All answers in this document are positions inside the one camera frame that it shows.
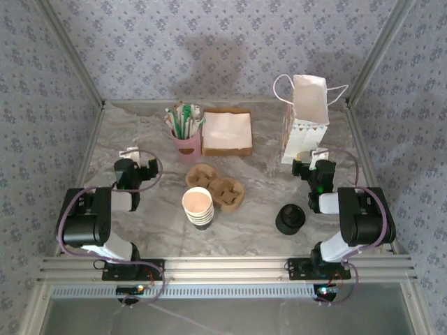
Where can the left small circuit board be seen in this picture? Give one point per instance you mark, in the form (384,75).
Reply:
(131,289)

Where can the aluminium right corner post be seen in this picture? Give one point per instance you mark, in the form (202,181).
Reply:
(380,52)

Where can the green and white wrapped straw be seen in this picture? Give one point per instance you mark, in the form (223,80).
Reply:
(186,117)

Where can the brown pulp cup carrier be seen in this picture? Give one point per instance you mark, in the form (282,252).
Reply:
(213,185)

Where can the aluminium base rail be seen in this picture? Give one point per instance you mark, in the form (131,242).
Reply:
(227,268)

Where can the white paper wrapped straw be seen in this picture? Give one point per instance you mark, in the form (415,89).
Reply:
(171,120)

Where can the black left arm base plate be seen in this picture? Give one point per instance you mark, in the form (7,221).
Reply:
(155,267)

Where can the pink straw holder cup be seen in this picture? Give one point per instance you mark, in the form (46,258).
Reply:
(190,146)

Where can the aluminium right side rail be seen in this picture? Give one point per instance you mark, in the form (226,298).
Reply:
(361,139)

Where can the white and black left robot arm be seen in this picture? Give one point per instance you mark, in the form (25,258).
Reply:
(84,227)

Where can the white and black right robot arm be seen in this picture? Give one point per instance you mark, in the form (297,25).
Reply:
(363,223)

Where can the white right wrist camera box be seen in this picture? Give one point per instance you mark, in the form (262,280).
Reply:
(319,154)

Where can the aluminium left corner post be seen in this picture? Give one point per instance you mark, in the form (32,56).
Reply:
(73,52)

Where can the right small circuit board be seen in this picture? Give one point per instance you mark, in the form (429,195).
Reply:
(328,291)

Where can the small circuit board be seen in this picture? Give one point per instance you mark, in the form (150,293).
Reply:
(328,291)
(131,289)

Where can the white napkin stack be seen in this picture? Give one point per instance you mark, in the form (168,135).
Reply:
(227,130)

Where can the stack of black cup lids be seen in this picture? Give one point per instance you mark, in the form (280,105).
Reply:
(290,223)

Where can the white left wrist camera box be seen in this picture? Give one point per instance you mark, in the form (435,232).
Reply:
(129,152)

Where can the stack of napkins in box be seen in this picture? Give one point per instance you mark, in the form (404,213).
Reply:
(227,152)

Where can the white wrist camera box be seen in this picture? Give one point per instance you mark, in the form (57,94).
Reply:
(129,152)
(319,154)

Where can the stack of paper cups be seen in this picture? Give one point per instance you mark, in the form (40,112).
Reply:
(197,206)

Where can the aluminium corner post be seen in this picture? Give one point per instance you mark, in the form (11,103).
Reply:
(380,52)
(73,52)

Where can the white printed paper gift bag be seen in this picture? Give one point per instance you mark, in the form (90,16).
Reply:
(307,139)

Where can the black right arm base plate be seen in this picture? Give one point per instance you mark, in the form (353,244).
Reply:
(297,269)

